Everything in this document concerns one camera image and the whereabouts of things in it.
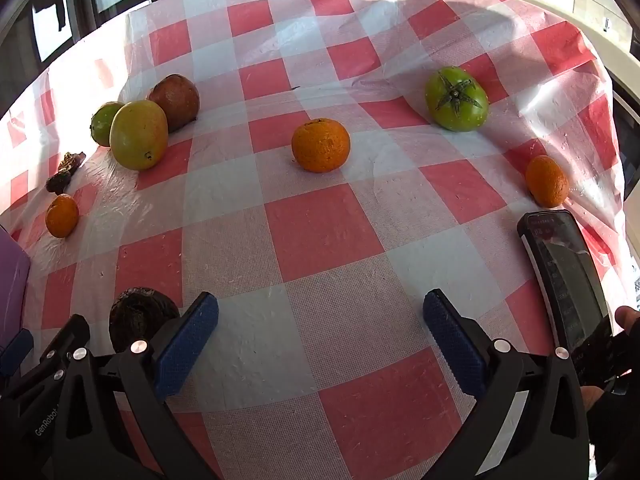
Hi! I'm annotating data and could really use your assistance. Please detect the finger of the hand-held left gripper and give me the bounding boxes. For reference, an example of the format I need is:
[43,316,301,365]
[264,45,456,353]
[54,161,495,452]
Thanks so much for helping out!
[0,329,35,379]
[7,314,91,396]

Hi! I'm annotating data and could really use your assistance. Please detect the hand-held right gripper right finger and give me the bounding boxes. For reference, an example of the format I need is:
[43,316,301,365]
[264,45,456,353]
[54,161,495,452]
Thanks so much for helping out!
[423,289,591,480]

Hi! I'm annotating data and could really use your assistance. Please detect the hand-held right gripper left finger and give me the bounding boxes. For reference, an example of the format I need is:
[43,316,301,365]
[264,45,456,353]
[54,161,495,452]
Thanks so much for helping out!
[52,291,221,480]

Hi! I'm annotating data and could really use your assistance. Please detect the green tomato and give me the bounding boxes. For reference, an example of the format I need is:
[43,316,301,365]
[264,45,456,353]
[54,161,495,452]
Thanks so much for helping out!
[425,66,489,132]

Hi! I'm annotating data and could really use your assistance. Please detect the dark brown round fruit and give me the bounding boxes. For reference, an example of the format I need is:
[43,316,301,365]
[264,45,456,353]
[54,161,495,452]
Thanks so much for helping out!
[109,286,181,354]

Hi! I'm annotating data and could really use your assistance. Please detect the purple box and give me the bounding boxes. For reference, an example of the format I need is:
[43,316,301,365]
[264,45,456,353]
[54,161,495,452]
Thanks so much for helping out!
[0,225,32,343]

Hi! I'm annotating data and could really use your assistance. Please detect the small orange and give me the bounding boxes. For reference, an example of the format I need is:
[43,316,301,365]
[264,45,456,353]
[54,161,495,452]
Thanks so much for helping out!
[525,155,570,209]
[45,194,80,239]

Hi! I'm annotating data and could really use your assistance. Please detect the black smartphone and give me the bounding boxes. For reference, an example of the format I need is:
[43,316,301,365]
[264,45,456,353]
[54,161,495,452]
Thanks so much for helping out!
[517,210,615,363]

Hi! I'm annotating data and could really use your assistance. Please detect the dark dried fruit piece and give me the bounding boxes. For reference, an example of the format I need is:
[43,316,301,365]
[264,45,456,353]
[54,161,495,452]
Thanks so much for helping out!
[45,151,87,195]

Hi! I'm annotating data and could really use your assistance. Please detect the red white checkered tablecloth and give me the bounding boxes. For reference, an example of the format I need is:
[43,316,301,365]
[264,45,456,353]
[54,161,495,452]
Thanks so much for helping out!
[0,0,629,480]

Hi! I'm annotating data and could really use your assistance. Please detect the yellow-green mango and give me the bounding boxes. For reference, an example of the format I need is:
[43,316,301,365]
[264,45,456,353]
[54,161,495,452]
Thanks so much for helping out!
[109,100,169,171]

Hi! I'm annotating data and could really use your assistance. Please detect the small green round fruit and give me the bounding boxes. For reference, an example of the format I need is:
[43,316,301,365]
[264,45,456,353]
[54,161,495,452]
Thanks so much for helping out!
[90,102,126,148]

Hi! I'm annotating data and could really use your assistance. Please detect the large orange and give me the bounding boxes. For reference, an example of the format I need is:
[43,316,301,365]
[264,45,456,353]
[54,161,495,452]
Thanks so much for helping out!
[292,118,351,174]

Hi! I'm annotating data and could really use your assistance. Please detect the dark red mango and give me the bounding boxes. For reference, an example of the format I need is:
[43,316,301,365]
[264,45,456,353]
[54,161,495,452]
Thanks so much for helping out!
[147,74,201,134]

